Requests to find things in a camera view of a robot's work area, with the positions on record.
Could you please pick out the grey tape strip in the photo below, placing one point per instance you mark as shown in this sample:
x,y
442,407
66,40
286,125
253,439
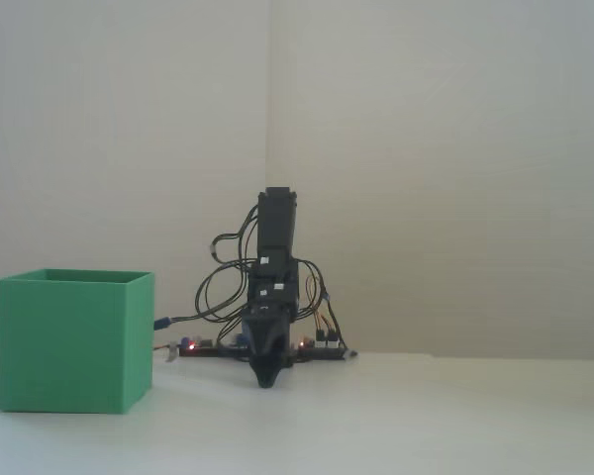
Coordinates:
x,y
171,353

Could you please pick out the blue circuit board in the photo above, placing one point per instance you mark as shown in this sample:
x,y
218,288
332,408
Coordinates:
x,y
227,342

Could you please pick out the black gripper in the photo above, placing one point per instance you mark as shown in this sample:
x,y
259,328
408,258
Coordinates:
x,y
274,292

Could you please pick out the green plastic bin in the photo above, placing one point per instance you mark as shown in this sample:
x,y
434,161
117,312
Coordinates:
x,y
64,346

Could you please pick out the circuit board with jumper sockets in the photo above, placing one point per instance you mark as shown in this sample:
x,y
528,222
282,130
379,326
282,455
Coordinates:
x,y
322,349

